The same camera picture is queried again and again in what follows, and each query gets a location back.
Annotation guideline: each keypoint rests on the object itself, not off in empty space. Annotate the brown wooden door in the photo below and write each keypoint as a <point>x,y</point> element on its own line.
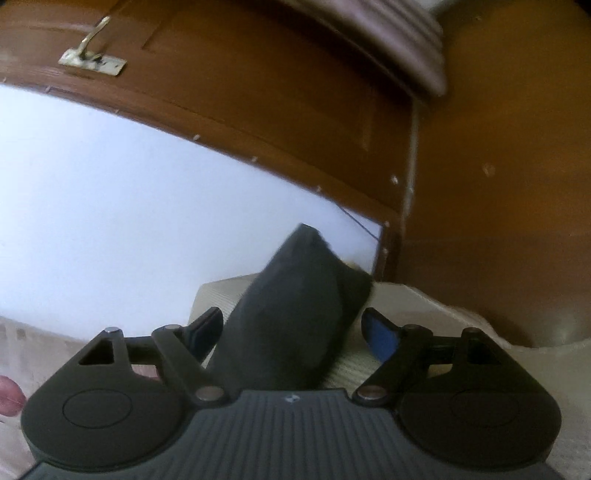
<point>258,83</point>

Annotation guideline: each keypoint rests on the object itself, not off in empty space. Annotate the black garment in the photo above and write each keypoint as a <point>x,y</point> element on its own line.
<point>286,318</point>

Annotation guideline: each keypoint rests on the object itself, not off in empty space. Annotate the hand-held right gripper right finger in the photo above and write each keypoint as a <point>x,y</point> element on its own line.
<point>381,339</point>

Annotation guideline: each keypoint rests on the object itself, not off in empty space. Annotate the brown ribbed moulding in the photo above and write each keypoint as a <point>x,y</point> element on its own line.
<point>397,41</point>

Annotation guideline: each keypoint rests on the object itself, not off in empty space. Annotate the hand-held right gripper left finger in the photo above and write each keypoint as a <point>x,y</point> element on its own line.
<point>206,326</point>

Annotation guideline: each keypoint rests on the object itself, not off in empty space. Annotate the white pipe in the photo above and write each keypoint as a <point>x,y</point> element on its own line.
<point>410,152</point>

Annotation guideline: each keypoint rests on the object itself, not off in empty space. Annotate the metal door latch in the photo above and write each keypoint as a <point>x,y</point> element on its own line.
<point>90,55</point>

